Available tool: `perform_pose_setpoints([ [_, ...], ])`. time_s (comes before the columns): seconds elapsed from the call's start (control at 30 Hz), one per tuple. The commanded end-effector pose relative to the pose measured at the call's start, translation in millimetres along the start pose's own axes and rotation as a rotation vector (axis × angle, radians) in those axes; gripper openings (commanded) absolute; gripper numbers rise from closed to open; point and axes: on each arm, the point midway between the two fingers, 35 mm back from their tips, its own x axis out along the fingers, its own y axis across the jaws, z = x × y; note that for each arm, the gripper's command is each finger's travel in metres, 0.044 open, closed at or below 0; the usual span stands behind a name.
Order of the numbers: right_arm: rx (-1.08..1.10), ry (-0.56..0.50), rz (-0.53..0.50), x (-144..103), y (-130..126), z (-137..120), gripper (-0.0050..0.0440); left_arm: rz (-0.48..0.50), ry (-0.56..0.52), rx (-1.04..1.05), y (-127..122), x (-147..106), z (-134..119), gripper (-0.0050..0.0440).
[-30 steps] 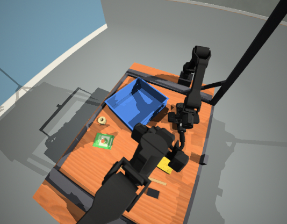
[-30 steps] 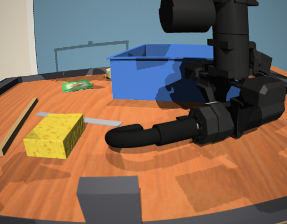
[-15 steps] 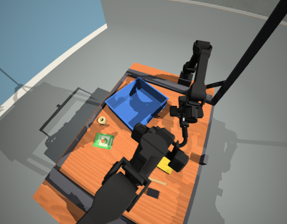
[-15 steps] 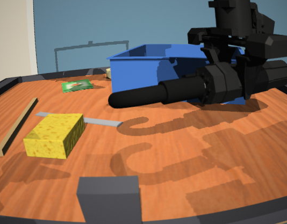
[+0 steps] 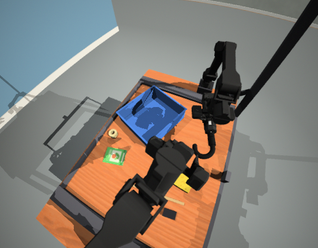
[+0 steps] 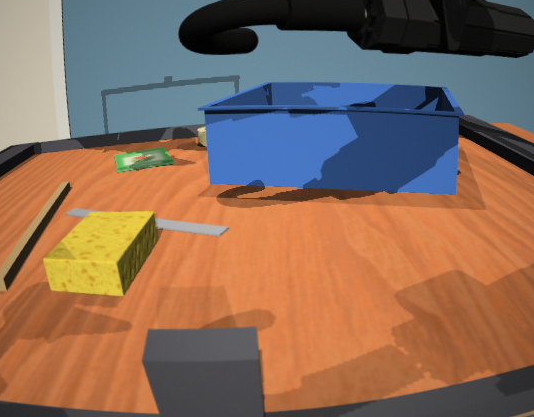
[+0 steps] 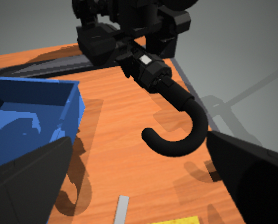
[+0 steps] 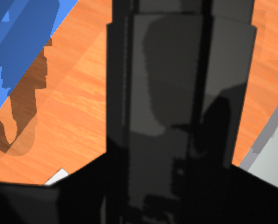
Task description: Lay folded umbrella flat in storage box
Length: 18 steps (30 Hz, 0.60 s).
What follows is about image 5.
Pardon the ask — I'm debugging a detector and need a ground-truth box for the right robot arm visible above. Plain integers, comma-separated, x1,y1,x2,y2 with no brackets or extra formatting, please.
201,41,242,125

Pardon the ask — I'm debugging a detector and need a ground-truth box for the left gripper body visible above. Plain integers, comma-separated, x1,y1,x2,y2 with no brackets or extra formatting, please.
145,136,210,191

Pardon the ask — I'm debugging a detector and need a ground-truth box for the yellow sponge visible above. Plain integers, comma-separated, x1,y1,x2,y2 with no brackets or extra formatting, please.
174,174,191,193

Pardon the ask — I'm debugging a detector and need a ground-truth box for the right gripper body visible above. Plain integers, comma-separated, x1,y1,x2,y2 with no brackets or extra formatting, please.
191,102,235,121

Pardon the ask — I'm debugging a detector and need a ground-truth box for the blue open-top box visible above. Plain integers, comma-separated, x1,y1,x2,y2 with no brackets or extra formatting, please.
116,85,187,146

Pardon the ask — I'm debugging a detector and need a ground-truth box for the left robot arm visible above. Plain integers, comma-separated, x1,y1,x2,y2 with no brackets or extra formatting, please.
84,139,194,248

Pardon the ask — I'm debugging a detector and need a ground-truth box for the beige masking tape roll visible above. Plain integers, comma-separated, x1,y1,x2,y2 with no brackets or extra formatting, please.
108,129,118,138

